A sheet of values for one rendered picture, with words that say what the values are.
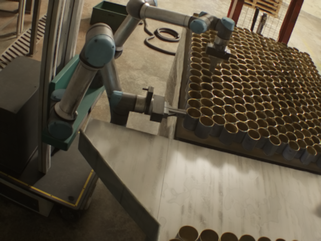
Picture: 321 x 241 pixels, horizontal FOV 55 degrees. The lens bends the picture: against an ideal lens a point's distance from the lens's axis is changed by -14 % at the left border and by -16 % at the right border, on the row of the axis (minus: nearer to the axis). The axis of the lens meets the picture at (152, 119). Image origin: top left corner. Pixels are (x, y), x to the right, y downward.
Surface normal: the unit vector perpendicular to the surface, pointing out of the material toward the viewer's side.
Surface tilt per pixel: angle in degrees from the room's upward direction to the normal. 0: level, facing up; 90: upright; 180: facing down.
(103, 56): 83
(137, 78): 0
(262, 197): 0
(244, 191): 0
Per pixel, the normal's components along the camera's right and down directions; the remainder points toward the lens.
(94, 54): 0.23, 0.55
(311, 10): -0.12, 0.59
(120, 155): 0.22, -0.77
